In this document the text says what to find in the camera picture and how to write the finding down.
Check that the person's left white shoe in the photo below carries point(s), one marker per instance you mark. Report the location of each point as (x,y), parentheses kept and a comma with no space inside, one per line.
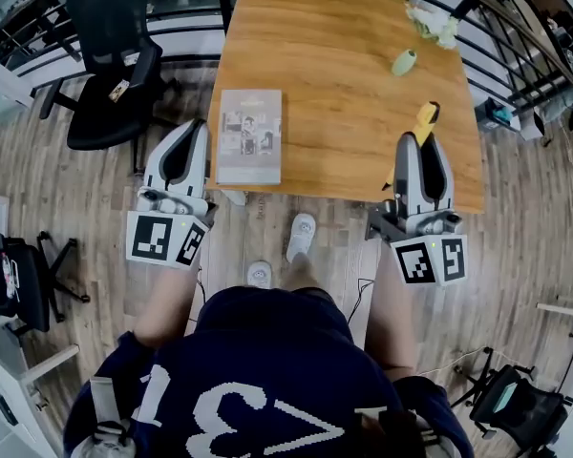
(260,275)

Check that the black chair with teal seat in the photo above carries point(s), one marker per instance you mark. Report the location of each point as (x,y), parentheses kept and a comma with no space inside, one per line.
(515,403)

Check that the small card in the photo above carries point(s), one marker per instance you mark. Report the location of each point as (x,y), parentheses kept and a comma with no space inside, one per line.
(119,90)

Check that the black chair with clutter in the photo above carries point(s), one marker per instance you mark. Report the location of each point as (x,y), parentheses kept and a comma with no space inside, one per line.
(19,279)

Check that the yellow utility knife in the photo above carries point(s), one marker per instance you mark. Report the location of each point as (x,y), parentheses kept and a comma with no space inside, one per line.
(427,119)

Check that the person's leg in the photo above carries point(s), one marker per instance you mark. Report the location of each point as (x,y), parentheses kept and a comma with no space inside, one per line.
(303,275)

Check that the black mesh office chair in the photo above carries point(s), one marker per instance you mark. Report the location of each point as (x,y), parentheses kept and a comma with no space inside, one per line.
(110,50)

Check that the wooden table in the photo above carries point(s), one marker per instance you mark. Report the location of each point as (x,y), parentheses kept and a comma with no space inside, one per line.
(334,55)

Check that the person's white shoe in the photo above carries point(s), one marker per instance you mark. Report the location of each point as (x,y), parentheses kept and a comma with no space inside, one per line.
(260,275)
(302,234)

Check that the navy printed shirt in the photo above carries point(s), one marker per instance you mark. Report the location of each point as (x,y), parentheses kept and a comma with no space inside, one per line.
(267,380)

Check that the white desk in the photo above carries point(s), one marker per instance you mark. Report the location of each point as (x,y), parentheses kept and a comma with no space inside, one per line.
(5,399)

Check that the pale green small vase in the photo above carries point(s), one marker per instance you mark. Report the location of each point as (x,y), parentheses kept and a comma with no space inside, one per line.
(404,62)

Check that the person's left forearm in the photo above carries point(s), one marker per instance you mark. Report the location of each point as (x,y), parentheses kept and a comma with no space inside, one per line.
(164,303)

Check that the grey book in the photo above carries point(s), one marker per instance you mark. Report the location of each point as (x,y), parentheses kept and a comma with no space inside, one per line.
(249,136)

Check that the person's right white shoe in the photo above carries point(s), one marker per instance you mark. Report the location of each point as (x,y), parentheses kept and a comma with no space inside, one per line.
(302,234)

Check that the person's right forearm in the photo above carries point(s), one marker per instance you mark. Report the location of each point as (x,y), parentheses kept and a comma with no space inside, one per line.
(391,322)

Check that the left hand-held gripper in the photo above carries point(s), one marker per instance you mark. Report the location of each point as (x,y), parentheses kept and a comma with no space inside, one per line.
(153,241)

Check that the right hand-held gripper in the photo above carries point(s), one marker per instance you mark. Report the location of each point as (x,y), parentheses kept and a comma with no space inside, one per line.
(430,260)

